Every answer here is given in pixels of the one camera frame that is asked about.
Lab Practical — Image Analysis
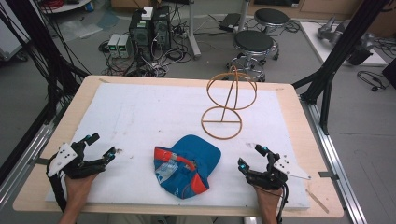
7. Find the aluminium rail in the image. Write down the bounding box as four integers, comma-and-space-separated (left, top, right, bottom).
0, 119, 62, 210
299, 94, 369, 224

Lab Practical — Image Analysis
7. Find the tangle of floor cables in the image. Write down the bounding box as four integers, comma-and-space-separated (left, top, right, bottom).
98, 18, 194, 78

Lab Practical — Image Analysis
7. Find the black round stool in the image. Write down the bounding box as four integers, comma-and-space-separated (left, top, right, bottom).
253, 7, 290, 35
226, 29, 280, 83

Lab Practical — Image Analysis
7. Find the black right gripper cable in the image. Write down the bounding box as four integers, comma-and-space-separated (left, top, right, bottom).
276, 181, 290, 224

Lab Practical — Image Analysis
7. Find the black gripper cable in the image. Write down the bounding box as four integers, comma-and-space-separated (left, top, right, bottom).
276, 181, 290, 224
46, 161, 69, 213

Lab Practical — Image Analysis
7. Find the person's left hand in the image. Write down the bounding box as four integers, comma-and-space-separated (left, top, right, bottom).
64, 172, 99, 206

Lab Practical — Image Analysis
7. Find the black metal frame post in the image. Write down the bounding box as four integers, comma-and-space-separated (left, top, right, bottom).
291, 0, 390, 135
0, 0, 92, 125

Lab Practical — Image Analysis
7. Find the black floor cable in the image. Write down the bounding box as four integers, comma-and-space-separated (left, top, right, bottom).
356, 70, 389, 92

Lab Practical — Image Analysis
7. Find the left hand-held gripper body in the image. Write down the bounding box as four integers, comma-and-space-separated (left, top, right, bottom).
47, 141, 107, 180

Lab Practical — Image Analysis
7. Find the white foam mat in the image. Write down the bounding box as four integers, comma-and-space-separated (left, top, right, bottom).
44, 81, 312, 210

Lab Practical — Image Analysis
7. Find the black computer tower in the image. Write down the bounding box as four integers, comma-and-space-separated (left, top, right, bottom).
128, 10, 154, 61
151, 6, 173, 52

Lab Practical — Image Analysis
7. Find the person's right hand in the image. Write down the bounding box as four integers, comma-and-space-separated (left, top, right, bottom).
252, 184, 284, 210

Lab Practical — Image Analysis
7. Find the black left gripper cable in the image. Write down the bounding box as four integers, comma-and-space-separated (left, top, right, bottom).
46, 161, 69, 213

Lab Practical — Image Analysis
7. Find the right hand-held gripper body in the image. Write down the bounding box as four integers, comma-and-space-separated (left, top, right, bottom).
246, 152, 312, 191

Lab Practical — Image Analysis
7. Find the white platform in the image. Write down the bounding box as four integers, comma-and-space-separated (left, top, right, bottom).
299, 21, 389, 67

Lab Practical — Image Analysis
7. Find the flat black box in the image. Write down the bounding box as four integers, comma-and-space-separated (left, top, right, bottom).
218, 12, 243, 33

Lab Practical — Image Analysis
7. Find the clear plastic sheet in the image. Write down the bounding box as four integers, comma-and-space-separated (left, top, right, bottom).
58, 11, 120, 39

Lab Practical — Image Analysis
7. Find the white box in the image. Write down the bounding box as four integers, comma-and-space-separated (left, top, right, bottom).
140, 6, 155, 21

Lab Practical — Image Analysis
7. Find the white round table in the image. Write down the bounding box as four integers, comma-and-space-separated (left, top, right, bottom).
39, 0, 93, 15

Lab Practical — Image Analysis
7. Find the wooden ring hat stand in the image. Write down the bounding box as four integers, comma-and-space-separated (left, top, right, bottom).
200, 64, 259, 141

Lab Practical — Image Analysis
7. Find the thin wooden stick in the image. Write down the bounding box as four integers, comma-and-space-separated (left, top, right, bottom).
304, 188, 331, 215

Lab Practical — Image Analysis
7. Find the blue and red cap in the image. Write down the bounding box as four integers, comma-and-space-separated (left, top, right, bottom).
153, 133, 222, 201

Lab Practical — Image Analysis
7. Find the grey power supply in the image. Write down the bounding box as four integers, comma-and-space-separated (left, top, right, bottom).
118, 34, 134, 59
106, 33, 121, 59

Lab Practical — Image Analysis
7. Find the grey metal table leg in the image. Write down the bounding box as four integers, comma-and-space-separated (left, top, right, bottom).
186, 0, 203, 61

